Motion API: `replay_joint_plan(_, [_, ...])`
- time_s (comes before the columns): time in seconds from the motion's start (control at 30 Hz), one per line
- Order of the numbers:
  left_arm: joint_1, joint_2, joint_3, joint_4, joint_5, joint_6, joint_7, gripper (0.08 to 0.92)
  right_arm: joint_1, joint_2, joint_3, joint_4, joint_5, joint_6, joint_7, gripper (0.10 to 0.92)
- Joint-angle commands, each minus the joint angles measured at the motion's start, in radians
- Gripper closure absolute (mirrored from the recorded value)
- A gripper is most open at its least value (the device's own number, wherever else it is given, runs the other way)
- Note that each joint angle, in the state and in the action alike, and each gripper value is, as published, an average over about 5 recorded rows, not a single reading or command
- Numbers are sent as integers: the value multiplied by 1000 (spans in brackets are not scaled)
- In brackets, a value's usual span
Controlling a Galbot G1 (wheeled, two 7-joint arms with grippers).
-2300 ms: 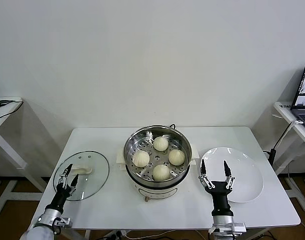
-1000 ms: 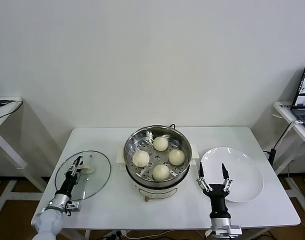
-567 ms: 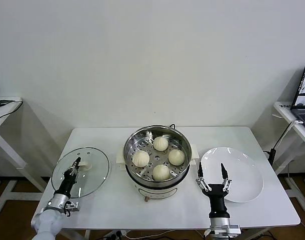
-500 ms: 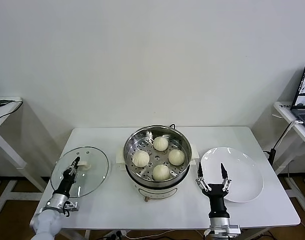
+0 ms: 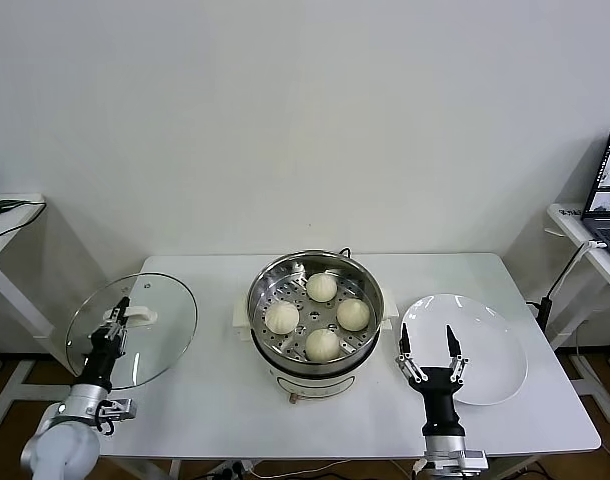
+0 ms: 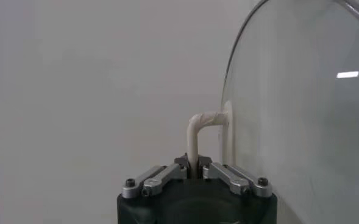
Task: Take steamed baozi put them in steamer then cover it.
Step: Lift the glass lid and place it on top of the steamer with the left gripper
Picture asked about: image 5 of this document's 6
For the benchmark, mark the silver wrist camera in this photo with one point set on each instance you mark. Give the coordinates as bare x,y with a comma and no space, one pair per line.
474,460
120,409

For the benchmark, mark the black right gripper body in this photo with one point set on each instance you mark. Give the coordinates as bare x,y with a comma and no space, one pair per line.
437,395

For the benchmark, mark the white steamed baozi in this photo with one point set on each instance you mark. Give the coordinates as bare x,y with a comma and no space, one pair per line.
353,315
321,287
282,318
322,346

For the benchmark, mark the perforated steel steamer basket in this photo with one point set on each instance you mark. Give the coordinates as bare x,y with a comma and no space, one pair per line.
265,285

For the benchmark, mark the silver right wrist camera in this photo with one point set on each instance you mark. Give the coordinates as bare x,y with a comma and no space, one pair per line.
474,460

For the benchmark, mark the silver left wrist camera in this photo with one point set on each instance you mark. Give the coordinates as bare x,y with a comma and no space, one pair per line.
120,409

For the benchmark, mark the white electric cooking pot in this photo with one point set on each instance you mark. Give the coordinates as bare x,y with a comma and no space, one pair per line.
315,386

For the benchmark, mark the white side table with adapter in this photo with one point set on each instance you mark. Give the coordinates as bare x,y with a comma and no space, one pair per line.
15,302

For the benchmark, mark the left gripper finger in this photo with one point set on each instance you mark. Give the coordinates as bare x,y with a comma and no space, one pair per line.
110,320
123,310

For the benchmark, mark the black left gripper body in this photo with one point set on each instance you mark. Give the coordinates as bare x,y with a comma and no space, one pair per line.
102,360

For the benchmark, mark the round white plate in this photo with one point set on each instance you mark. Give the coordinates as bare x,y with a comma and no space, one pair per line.
490,350

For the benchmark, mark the white floor power strip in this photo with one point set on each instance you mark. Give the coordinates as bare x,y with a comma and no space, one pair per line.
235,470

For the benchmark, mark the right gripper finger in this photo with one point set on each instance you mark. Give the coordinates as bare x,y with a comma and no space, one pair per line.
455,345
406,345

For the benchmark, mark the round glass pot lid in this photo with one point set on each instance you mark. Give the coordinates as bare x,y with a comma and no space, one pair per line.
165,320

